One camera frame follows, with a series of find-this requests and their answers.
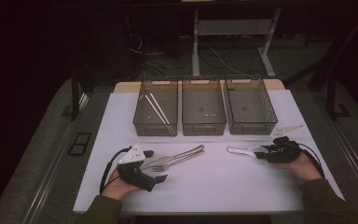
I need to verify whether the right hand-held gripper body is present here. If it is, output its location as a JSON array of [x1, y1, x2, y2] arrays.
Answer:
[[265, 125, 304, 164]]

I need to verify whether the white table cover sheet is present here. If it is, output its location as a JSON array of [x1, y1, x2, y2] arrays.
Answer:
[[73, 89, 346, 216]]

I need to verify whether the black metal stand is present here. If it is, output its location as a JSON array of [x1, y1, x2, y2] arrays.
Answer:
[[325, 76, 352, 121]]

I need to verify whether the hand-held gripper cable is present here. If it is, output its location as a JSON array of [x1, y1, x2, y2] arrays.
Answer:
[[99, 147, 132, 194], [292, 142, 325, 179]]

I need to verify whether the left hand-held gripper cable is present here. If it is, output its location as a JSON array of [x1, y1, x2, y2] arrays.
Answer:
[[99, 147, 132, 194]]

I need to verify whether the black floor cable bundle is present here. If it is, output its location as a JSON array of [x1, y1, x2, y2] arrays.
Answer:
[[127, 18, 194, 77]]

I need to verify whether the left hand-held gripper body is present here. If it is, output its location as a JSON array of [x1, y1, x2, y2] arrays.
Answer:
[[117, 143, 157, 192]]

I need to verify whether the metal floor rail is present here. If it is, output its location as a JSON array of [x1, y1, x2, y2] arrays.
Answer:
[[329, 119, 358, 200], [21, 92, 90, 224]]

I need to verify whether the brown translucent plastic bin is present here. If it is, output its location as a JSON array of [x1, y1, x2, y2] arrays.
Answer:
[[181, 77, 227, 136], [132, 78, 179, 137], [224, 77, 279, 136]]

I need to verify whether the person's left hand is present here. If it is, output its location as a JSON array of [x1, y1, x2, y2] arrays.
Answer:
[[101, 166, 141, 202]]

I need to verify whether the white floor cable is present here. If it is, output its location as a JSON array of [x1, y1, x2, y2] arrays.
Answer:
[[209, 46, 247, 76]]

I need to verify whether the white chopstick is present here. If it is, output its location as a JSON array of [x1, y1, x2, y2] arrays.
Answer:
[[144, 93, 175, 136], [149, 92, 171, 125]]

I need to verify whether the person's right hand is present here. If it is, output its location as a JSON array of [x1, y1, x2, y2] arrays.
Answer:
[[273, 152, 324, 182]]

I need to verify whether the white metal desk frame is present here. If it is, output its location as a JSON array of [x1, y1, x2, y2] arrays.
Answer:
[[191, 7, 282, 78]]

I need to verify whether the right hand-held gripper cable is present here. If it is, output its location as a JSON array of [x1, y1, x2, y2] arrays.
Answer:
[[292, 142, 325, 179]]

